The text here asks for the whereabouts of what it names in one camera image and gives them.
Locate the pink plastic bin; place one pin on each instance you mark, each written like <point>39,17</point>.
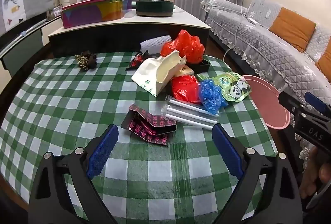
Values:
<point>269,102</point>

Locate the black pink printed carton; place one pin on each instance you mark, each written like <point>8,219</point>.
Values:
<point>147,127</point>

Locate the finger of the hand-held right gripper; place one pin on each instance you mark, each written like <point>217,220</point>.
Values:
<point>287,99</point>
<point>314,101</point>

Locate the sofa with grey quilted cover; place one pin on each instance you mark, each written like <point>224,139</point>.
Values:
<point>258,37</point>

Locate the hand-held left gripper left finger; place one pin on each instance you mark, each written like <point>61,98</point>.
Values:
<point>103,151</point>

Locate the person's right hand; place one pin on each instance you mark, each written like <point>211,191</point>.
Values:
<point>310,177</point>

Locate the green checked tablecloth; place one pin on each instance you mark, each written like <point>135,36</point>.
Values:
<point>64,110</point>

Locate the dark brown hair scrunchie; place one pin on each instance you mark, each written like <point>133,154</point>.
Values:
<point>88,59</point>

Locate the small beige box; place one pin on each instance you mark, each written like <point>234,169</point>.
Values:
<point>186,71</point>

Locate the blue plastic bag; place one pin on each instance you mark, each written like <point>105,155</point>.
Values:
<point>210,96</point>

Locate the dark television cabinet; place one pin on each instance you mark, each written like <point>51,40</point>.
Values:
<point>23,50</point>

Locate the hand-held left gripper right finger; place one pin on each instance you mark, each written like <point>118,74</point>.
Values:
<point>227,151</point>

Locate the grey white television cover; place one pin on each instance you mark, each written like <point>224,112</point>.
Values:
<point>25,1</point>

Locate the black red snack wrapper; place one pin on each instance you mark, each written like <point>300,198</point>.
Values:
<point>138,59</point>

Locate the black plastic tray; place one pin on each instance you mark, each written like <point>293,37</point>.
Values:
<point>203,66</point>

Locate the white power strip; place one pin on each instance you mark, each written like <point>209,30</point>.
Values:
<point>251,20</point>

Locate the orange cushion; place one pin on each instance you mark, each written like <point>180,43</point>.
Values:
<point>292,28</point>
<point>325,61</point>

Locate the white top coffee table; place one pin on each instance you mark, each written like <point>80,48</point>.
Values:
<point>155,22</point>

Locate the white foam net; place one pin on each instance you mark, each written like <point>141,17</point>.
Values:
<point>152,45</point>

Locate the large red plastic bag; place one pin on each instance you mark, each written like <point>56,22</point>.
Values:
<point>186,44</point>

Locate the small red plastic bag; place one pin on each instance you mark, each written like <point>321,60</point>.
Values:
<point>185,88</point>

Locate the clear pack of white tubes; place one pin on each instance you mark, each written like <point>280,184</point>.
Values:
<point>191,113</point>

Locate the white torn paper box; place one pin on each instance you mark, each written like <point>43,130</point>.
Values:
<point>155,76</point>

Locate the panda print snack packet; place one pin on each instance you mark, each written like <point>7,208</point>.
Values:
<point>236,88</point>

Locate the green round tin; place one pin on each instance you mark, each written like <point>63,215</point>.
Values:
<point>155,8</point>

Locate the colourful storage box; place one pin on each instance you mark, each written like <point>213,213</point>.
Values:
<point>88,14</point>

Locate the small photo frame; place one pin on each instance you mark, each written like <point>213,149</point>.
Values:
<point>57,9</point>

